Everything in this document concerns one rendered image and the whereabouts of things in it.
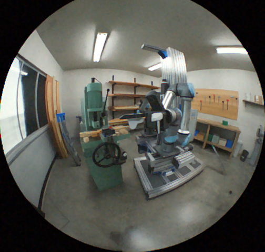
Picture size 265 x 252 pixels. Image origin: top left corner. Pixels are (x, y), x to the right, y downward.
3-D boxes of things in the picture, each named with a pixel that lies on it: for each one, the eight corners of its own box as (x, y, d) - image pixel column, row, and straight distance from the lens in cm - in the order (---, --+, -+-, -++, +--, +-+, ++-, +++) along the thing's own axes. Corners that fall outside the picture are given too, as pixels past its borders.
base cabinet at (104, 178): (99, 191, 151) (84, 159, 98) (90, 169, 188) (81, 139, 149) (123, 182, 156) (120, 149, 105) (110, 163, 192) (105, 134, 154)
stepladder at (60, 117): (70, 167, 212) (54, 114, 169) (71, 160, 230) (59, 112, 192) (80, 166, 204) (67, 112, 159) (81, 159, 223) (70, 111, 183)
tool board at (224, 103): (237, 120, 335) (238, 91, 341) (190, 110, 356) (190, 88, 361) (236, 120, 339) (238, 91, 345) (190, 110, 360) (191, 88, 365)
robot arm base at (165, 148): (168, 144, 99) (170, 137, 95) (176, 151, 90) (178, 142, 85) (157, 147, 92) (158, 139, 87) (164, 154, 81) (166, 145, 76)
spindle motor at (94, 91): (88, 112, 89) (88, 82, 91) (87, 110, 106) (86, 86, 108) (103, 110, 92) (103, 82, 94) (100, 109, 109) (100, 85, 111)
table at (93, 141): (82, 153, 83) (81, 148, 80) (81, 141, 110) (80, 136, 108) (135, 140, 100) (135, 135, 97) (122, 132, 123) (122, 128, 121)
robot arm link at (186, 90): (175, 140, 88) (180, 84, 83) (189, 144, 85) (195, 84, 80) (171, 144, 78) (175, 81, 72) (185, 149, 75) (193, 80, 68)
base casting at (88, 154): (84, 159, 99) (82, 152, 94) (81, 139, 149) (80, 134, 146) (120, 149, 106) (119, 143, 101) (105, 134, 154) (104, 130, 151)
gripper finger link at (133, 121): (120, 131, 31) (145, 129, 31) (119, 115, 30) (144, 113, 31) (121, 129, 34) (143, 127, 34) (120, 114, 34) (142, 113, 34)
